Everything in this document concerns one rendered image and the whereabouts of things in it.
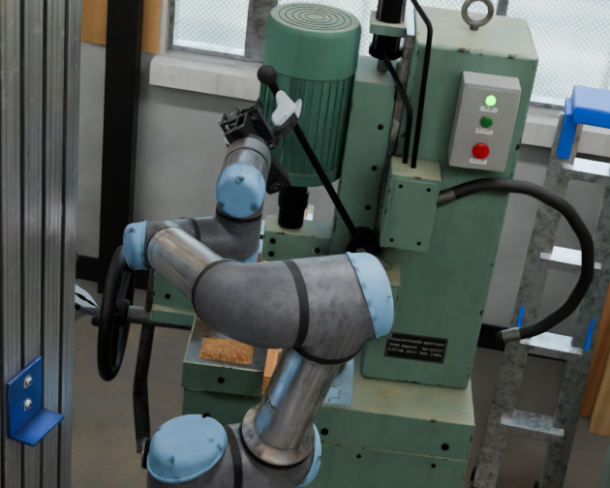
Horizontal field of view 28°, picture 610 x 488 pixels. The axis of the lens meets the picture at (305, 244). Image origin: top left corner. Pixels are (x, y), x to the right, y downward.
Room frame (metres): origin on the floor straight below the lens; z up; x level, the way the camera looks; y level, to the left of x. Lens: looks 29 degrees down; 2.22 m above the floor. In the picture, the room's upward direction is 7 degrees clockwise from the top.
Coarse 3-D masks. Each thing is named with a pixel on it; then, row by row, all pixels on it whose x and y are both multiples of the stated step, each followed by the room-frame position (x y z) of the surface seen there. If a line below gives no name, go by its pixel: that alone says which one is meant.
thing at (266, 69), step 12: (264, 72) 1.99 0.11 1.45; (276, 84) 2.00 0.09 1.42; (300, 132) 2.00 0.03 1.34; (312, 156) 2.00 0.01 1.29; (324, 180) 2.00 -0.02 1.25; (336, 204) 2.00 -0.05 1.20; (348, 216) 2.00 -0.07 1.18; (348, 228) 2.00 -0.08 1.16; (360, 228) 2.02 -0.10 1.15; (348, 240) 1.99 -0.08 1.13; (360, 240) 1.98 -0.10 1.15; (372, 240) 1.99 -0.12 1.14; (360, 252) 1.98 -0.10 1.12; (372, 252) 1.98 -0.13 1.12; (384, 264) 2.00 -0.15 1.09
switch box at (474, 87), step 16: (464, 80) 1.99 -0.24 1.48; (480, 80) 1.99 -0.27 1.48; (496, 80) 2.00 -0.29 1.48; (512, 80) 2.01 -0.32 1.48; (464, 96) 1.97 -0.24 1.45; (480, 96) 1.97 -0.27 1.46; (496, 96) 1.97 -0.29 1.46; (512, 96) 1.97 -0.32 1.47; (464, 112) 1.97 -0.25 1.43; (480, 112) 1.97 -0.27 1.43; (512, 112) 1.97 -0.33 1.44; (464, 128) 1.97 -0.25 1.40; (480, 128) 1.97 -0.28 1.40; (496, 128) 1.97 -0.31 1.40; (512, 128) 1.97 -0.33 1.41; (464, 144) 1.97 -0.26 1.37; (496, 144) 1.97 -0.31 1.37; (448, 160) 1.99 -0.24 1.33; (464, 160) 1.97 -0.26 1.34; (496, 160) 1.97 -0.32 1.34
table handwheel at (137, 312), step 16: (112, 272) 2.08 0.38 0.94; (128, 272) 2.25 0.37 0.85; (112, 288) 2.05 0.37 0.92; (128, 288) 2.26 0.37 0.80; (112, 304) 2.03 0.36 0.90; (128, 304) 2.14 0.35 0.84; (112, 320) 2.02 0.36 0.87; (128, 320) 2.13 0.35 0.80; (144, 320) 2.12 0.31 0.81; (112, 336) 2.12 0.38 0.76; (112, 352) 2.11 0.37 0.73; (112, 368) 2.09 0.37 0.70
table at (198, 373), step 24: (168, 312) 2.08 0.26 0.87; (192, 312) 2.09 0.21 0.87; (192, 336) 1.96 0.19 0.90; (216, 336) 1.97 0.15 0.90; (192, 360) 1.88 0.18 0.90; (216, 360) 1.89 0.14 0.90; (264, 360) 1.91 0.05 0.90; (192, 384) 1.87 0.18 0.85; (216, 384) 1.87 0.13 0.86; (240, 384) 1.87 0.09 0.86
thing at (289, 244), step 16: (272, 224) 2.14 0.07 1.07; (304, 224) 2.15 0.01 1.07; (320, 224) 2.16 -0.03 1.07; (272, 240) 2.10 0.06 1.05; (288, 240) 2.11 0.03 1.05; (304, 240) 2.11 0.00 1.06; (320, 240) 2.11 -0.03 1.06; (272, 256) 2.10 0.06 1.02; (288, 256) 2.11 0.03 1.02; (304, 256) 2.11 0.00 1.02
